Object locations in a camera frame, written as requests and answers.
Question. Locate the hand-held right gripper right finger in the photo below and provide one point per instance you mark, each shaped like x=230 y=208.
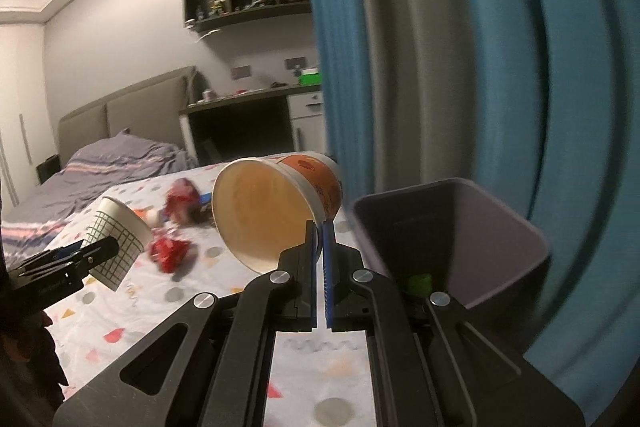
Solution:
x=329 y=277

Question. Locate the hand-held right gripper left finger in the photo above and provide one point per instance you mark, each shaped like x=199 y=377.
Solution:
x=312 y=277

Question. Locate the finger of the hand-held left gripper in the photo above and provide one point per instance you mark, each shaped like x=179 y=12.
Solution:
x=50 y=254
x=100 y=252

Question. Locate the white grid paper cup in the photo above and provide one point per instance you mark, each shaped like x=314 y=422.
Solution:
x=120 y=227

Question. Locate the orange paper noodle cup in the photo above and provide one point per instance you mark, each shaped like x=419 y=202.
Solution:
x=260 y=207

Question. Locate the green foam fruit net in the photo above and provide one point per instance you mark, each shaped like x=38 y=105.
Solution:
x=420 y=284

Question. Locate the red and white plastic bag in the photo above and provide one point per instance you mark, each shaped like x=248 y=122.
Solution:
x=181 y=202

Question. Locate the grey plastic bin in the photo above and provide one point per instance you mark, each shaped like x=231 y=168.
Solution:
x=480 y=247

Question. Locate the person's left forearm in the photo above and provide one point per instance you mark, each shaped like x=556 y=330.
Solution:
x=35 y=357

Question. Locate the red crumpled wrapper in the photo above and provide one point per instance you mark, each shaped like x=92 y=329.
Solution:
x=170 y=252

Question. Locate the dark nightstand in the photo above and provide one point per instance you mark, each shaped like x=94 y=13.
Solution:
x=48 y=169

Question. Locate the white drawer unit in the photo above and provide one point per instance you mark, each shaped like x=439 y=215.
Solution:
x=307 y=122

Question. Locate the small white bottles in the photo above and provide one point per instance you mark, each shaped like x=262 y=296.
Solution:
x=208 y=95

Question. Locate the dark wooden desk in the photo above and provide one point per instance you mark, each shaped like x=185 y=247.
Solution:
x=240 y=99

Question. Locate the green box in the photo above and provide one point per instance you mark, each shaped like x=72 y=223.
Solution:
x=310 y=78

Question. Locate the blue and grey curtain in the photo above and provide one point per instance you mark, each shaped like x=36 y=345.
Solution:
x=500 y=57

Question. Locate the grey wall socket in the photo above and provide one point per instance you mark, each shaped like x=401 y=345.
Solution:
x=295 y=63
x=241 y=72

